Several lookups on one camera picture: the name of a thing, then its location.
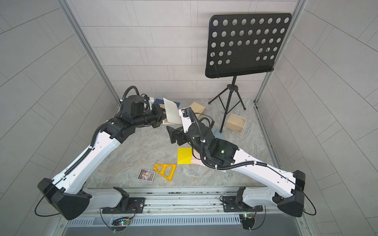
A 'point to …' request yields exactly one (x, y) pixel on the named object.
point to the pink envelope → (196, 160)
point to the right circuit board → (248, 220)
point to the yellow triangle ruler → (164, 167)
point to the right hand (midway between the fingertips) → (174, 125)
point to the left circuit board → (122, 222)
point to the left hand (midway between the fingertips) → (176, 110)
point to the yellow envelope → (184, 155)
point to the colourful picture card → (146, 175)
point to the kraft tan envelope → (197, 108)
